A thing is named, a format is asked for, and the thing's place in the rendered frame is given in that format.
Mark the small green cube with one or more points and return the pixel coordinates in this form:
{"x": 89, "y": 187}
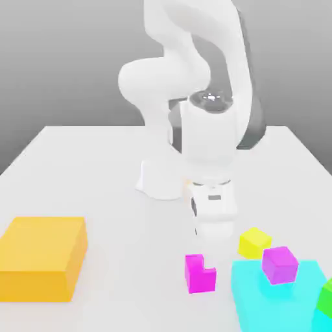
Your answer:
{"x": 326, "y": 298}

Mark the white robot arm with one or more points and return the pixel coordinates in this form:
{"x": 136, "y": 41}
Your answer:
{"x": 207, "y": 135}

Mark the small purple cube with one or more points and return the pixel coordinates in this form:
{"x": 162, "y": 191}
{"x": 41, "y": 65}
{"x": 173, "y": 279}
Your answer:
{"x": 280, "y": 265}

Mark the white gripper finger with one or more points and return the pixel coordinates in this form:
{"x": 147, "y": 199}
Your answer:
{"x": 210, "y": 260}

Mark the small magenta cube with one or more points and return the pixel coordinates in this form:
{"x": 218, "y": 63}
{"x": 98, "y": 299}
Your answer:
{"x": 198, "y": 278}

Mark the small yellow cube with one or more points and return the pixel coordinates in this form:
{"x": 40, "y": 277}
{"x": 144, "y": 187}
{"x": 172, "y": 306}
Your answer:
{"x": 253, "y": 242}

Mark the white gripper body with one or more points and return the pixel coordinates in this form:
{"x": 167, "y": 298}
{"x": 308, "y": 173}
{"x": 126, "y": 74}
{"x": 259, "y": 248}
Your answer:
{"x": 215, "y": 233}

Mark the large cyan box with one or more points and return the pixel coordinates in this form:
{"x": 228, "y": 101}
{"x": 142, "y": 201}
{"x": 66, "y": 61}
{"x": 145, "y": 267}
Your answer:
{"x": 269, "y": 306}

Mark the large orange box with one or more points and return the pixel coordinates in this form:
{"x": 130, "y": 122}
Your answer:
{"x": 39, "y": 259}

